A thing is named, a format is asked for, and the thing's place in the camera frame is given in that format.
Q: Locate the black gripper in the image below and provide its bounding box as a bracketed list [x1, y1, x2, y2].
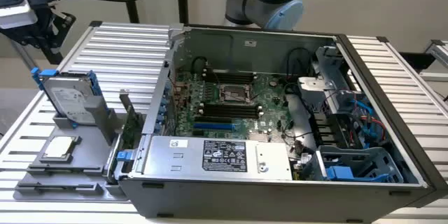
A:
[0, 0, 77, 65]

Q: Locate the hard disk with blue carrier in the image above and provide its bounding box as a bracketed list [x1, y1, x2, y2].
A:
[30, 68, 106, 130]

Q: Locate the grey parts rack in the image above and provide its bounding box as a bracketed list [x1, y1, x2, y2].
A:
[13, 107, 148, 201]

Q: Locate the green graphics card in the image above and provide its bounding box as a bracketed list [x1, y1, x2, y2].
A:
[117, 89, 148, 154]

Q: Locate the silver CPU chip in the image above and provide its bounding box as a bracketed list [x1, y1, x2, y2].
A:
[38, 135, 82, 163]

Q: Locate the black RAM slot bank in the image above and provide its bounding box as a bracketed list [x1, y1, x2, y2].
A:
[201, 69, 256, 85]
[201, 102, 262, 120]

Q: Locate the CPU socket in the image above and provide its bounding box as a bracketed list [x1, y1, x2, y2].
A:
[217, 84, 257, 104]

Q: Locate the blue expansion slot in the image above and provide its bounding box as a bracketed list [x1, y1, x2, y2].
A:
[193, 122, 233, 132]

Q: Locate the silver power supply unit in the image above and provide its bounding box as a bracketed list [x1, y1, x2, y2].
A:
[126, 135, 293, 182]

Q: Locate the green motherboard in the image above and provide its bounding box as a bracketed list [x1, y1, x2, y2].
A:
[173, 70, 316, 158]

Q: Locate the silver chipset heat sink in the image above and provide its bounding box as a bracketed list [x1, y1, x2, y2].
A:
[249, 132, 273, 144]

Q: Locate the metal drive cage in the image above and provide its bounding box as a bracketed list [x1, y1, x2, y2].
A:
[297, 45, 365, 115]

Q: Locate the open black PC case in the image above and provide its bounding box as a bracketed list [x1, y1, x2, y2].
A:
[104, 23, 438, 220]

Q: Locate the blue drive cage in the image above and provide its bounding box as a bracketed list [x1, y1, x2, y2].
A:
[301, 144, 404, 183]

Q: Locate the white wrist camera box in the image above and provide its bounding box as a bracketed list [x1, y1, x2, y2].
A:
[0, 0, 38, 29]

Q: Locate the black looped wire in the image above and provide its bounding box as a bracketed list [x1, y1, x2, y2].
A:
[285, 47, 313, 81]

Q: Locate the blue data wire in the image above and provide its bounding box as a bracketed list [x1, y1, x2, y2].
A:
[348, 97, 381, 141]

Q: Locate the red wire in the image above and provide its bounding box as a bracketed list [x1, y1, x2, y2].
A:
[362, 118, 386, 141]

